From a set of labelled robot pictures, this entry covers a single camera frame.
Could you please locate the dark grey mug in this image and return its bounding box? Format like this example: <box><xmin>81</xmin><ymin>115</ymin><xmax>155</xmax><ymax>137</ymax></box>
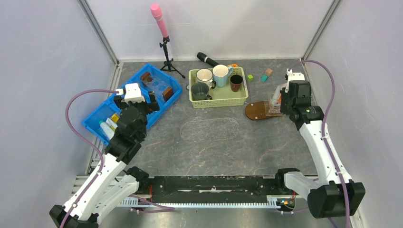
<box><xmin>190</xmin><ymin>82</ymin><xmax>212</xmax><ymax>101</ymax></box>

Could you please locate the teal block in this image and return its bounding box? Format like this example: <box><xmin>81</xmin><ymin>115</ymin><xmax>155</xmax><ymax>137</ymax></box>
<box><xmin>261</xmin><ymin>75</ymin><xmax>268</xmax><ymax>82</ymax></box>

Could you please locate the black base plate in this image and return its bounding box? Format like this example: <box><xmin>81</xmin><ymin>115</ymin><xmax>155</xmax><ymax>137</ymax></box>
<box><xmin>135</xmin><ymin>176</ymin><xmax>294</xmax><ymax>204</ymax></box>

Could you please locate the black mini tripod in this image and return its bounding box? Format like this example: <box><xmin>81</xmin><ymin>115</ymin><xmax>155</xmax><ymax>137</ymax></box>
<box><xmin>159</xmin><ymin>37</ymin><xmax>186</xmax><ymax>79</ymax></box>

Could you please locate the brown oval wooden tray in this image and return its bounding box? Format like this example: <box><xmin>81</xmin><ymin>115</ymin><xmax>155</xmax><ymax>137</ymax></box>
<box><xmin>245</xmin><ymin>101</ymin><xmax>274</xmax><ymax>121</ymax></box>

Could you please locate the pale green plastic basket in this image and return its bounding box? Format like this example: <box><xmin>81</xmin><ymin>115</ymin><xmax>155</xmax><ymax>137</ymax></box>
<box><xmin>188</xmin><ymin>67</ymin><xmax>249</xmax><ymax>108</ymax></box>

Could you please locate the black microphone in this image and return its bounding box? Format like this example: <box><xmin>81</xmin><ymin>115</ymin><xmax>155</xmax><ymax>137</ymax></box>
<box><xmin>196</xmin><ymin>52</ymin><xmax>219</xmax><ymax>67</ymax></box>

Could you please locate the clear textured toothbrush holder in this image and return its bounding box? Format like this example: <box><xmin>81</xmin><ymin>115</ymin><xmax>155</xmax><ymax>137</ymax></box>
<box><xmin>264</xmin><ymin>101</ymin><xmax>284</xmax><ymax>117</ymax></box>

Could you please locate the yellow tube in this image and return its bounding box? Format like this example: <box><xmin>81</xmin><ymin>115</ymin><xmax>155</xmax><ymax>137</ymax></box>
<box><xmin>110</xmin><ymin>113</ymin><xmax>119</xmax><ymax>123</ymax></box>

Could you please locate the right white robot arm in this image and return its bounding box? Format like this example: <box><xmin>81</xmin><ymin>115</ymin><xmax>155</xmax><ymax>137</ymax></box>
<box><xmin>274</xmin><ymin>80</ymin><xmax>365</xmax><ymax>219</ymax></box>

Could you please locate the light blue mug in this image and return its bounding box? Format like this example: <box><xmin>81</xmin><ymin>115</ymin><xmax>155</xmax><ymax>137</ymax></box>
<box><xmin>212</xmin><ymin>65</ymin><xmax>233</xmax><ymax>88</ymax></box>

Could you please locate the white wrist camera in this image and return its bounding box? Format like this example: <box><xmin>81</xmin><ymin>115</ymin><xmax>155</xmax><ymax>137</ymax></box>
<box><xmin>115</xmin><ymin>83</ymin><xmax>145</xmax><ymax>103</ymax></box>
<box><xmin>285</xmin><ymin>69</ymin><xmax>305</xmax><ymax>82</ymax></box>

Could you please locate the blue plastic divided bin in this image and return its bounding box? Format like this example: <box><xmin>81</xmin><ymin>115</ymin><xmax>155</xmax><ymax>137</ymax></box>
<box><xmin>82</xmin><ymin>63</ymin><xmax>182</xmax><ymax>145</ymax></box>

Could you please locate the dark brown cup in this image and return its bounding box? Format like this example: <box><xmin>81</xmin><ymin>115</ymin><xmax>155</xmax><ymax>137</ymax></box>
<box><xmin>230</xmin><ymin>75</ymin><xmax>243</xmax><ymax>92</ymax></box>

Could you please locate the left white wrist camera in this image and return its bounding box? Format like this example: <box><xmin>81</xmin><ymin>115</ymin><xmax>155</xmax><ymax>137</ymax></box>
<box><xmin>115</xmin><ymin>83</ymin><xmax>145</xmax><ymax>103</ymax></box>

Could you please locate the white comb cable duct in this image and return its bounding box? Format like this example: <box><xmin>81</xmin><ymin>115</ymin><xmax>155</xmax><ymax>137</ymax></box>
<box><xmin>117</xmin><ymin>197</ymin><xmax>280</xmax><ymax>209</ymax></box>

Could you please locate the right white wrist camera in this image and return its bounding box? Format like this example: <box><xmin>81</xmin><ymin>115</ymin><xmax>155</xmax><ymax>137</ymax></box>
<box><xmin>285</xmin><ymin>69</ymin><xmax>305</xmax><ymax>82</ymax></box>

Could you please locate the brown wooden block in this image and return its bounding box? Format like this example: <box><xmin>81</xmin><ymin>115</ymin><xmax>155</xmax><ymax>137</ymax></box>
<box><xmin>265</xmin><ymin>68</ymin><xmax>273</xmax><ymax>76</ymax></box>

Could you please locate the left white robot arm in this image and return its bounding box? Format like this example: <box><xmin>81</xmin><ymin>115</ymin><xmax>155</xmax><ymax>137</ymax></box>
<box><xmin>49</xmin><ymin>89</ymin><xmax>160</xmax><ymax>228</ymax></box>

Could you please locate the green capped white tube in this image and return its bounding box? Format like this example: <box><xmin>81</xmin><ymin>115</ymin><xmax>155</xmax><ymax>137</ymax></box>
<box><xmin>99</xmin><ymin>121</ymin><xmax>115</xmax><ymax>140</ymax></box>

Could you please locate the clear oval acrylic tray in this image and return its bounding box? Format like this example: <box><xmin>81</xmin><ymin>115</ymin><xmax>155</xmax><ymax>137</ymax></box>
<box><xmin>180</xmin><ymin>117</ymin><xmax>240</xmax><ymax>143</ymax></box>

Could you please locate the pink microphone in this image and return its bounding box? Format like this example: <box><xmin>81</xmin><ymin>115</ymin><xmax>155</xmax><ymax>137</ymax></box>
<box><xmin>150</xmin><ymin>3</ymin><xmax>169</xmax><ymax>38</ymax></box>

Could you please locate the orange toothpaste tube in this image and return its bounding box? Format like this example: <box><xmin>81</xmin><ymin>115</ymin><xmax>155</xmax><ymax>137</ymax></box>
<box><xmin>274</xmin><ymin>97</ymin><xmax>281</xmax><ymax>107</ymax></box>

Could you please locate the brown soap block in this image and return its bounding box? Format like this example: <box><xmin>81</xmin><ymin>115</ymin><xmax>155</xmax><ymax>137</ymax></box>
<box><xmin>162</xmin><ymin>86</ymin><xmax>174</xmax><ymax>102</ymax></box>

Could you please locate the white toothpaste tube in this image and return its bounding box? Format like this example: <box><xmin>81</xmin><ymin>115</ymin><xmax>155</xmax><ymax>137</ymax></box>
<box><xmin>270</xmin><ymin>83</ymin><xmax>286</xmax><ymax>106</ymax></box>

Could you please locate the cream mug brown rim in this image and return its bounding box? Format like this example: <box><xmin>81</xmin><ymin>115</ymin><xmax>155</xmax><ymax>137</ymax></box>
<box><xmin>196</xmin><ymin>68</ymin><xmax>216</xmax><ymax>89</ymax></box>

